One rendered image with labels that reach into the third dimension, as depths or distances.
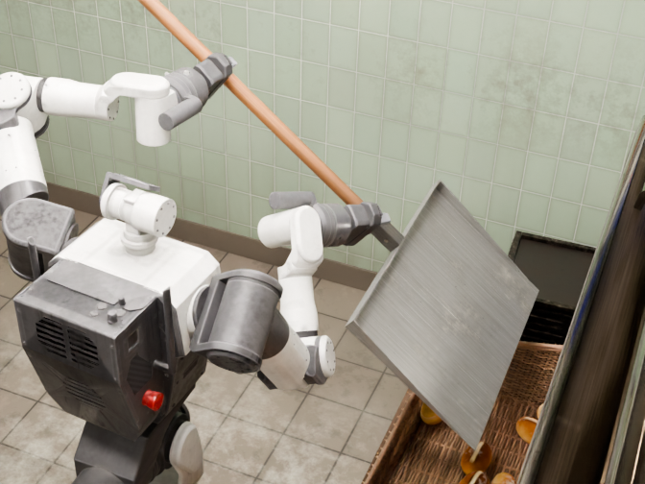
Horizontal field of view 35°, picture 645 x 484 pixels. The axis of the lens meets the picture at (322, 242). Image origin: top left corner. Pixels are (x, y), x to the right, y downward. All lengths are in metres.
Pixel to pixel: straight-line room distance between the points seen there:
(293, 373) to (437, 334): 0.43
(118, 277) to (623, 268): 0.85
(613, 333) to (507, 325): 0.68
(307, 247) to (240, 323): 0.34
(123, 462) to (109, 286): 0.36
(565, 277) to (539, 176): 0.75
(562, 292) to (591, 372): 1.10
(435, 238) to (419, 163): 1.24
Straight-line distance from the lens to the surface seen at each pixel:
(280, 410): 3.42
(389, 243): 2.14
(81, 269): 1.73
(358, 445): 3.33
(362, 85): 3.45
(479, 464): 2.47
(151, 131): 1.94
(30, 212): 1.85
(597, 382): 1.57
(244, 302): 1.64
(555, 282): 2.69
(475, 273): 2.32
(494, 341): 2.25
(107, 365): 1.65
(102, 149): 4.14
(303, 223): 1.93
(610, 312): 1.70
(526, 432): 2.57
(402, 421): 2.41
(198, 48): 2.12
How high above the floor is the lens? 2.46
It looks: 36 degrees down
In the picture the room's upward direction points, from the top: 2 degrees clockwise
